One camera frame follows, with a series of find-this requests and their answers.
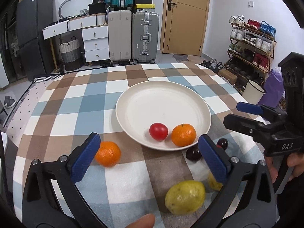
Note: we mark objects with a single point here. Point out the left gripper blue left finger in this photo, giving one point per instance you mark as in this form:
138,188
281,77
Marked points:
71,171

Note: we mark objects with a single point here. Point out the black storage box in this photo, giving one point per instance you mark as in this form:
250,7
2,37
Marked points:
97,6

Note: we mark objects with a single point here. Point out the woven laundry basket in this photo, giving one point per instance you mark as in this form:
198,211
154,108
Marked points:
71,54

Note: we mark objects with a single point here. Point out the person's left hand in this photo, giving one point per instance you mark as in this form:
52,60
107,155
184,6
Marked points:
147,221

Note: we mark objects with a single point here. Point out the black refrigerator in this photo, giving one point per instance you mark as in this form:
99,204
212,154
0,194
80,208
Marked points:
35,52

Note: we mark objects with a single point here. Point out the person's right hand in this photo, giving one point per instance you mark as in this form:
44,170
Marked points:
295,160

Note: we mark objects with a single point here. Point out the wooden shoe rack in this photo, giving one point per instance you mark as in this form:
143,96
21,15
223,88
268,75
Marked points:
251,51

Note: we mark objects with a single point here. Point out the dark cherry small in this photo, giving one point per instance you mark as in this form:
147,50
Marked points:
222,143

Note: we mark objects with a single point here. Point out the checkered tablecloth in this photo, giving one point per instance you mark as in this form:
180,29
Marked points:
75,105

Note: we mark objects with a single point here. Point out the cream round plate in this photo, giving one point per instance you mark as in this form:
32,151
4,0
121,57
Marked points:
165,102

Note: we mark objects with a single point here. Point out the wooden door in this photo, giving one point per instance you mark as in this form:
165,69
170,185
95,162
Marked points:
184,25

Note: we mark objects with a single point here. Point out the large orange mandarin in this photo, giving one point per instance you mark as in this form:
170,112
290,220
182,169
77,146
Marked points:
108,154

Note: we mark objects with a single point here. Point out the silver aluminium suitcase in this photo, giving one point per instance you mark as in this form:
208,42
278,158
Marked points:
144,37

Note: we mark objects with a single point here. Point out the green yellow passion fruit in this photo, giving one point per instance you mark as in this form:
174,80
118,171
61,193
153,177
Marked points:
212,182

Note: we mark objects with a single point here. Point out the white drawer desk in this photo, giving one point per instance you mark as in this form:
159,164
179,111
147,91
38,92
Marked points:
93,30

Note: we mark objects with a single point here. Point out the purple bag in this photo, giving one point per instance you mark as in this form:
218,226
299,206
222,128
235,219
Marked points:
274,89

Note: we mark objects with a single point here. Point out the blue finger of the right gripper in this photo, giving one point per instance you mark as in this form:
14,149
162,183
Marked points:
259,131
266,112

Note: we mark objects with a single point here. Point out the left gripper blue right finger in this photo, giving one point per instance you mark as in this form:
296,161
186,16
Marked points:
226,172

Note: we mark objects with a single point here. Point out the shoes on floor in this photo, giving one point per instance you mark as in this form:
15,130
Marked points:
213,65

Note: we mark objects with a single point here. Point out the dark cherry with stem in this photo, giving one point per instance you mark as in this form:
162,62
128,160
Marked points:
193,154

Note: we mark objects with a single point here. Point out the small orange mandarin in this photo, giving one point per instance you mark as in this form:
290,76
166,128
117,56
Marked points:
183,135

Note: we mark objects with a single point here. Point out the white enamel bucket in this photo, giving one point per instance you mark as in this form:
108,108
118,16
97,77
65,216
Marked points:
253,92

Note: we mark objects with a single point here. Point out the beige suitcase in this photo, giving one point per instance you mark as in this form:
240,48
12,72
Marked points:
119,35

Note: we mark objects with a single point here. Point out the red cherry tomato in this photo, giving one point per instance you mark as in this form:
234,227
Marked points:
158,131

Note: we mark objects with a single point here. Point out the grey slippers on floor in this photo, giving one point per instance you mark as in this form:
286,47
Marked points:
9,102

